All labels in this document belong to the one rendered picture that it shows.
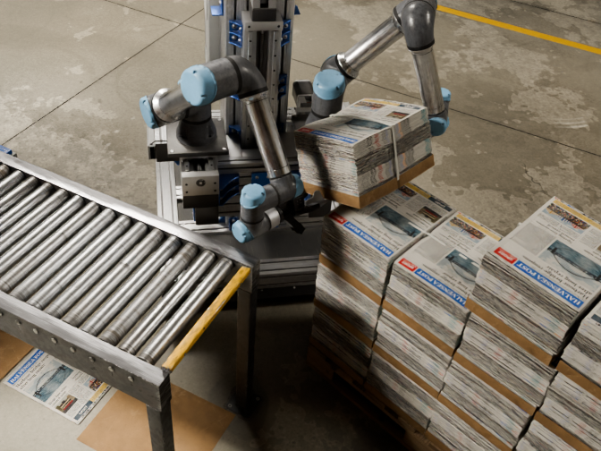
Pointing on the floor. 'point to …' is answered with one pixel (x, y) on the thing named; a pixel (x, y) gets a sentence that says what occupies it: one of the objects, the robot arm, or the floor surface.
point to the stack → (369, 240)
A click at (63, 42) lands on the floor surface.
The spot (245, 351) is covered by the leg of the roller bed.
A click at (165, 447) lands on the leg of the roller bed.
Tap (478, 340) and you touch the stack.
